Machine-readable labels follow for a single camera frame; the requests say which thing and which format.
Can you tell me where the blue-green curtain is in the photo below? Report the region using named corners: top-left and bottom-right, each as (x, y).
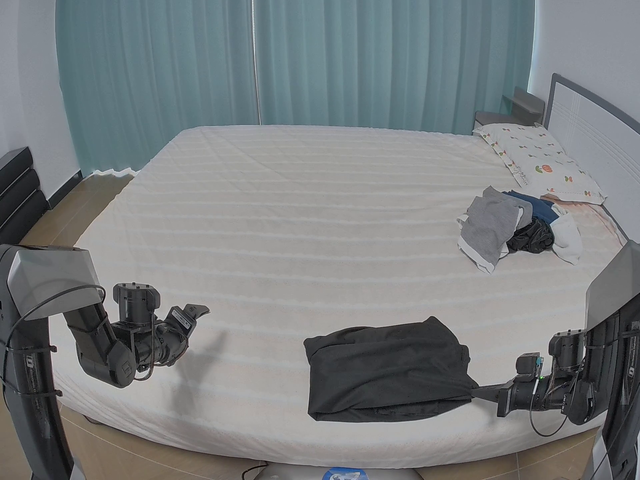
top-left (252, 0), bottom-right (537, 134)
top-left (56, 0), bottom-right (262, 176)

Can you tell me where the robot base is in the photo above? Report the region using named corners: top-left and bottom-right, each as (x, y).
top-left (260, 463), bottom-right (416, 480)

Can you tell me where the pile of clothes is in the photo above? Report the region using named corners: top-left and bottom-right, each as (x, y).
top-left (456, 185), bottom-right (583, 275)

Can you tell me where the dark grey bedside table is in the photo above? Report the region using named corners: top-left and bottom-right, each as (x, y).
top-left (474, 86), bottom-right (546, 128)

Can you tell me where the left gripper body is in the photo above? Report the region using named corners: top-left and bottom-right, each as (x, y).
top-left (149, 306), bottom-right (199, 367)

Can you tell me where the black chest of drawers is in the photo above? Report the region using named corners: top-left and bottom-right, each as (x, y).
top-left (0, 147), bottom-right (48, 244)

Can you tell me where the white printed pillow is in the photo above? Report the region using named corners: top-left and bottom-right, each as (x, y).
top-left (472, 123), bottom-right (607, 204)

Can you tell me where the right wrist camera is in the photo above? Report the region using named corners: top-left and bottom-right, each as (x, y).
top-left (516, 352), bottom-right (544, 382)

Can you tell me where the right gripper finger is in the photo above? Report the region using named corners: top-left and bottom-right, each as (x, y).
top-left (470, 382), bottom-right (511, 405)

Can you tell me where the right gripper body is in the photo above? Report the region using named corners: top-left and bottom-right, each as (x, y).
top-left (495, 378), bottom-right (539, 418)

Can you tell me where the bed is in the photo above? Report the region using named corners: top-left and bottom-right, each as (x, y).
top-left (50, 73), bottom-right (640, 470)

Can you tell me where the black T-shirt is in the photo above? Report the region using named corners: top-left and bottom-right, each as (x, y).
top-left (303, 316), bottom-right (481, 423)

